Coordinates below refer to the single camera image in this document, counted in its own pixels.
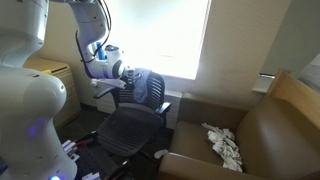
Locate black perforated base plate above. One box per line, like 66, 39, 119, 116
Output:
61, 131, 132, 180

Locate blue water bottle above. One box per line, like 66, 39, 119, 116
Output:
95, 41, 108, 62

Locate white connector plugs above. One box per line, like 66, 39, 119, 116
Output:
61, 139, 80, 158

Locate white crumpled cloth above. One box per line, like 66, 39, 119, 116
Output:
201, 122, 244, 173

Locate brown leather armchair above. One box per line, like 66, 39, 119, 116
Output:
158, 92, 320, 180

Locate grey-blue cloth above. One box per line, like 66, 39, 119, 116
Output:
132, 67, 153, 105

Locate red and black cable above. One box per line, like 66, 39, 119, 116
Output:
74, 131, 98, 148

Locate white wrist camera block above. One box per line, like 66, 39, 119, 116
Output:
94, 77, 128, 90

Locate light wooden dresser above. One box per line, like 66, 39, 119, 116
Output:
24, 56, 82, 129

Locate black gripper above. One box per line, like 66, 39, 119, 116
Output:
121, 68, 142, 89

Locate tan wooden bed frame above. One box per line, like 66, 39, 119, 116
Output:
268, 69, 320, 132

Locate white heater knob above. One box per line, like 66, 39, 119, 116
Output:
89, 78, 100, 89

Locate striped grey mattress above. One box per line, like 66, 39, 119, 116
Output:
298, 53, 320, 93

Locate black mesh office chair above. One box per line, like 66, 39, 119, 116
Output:
93, 70, 173, 168

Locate small white wall shelf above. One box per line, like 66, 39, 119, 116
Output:
252, 72, 276, 94

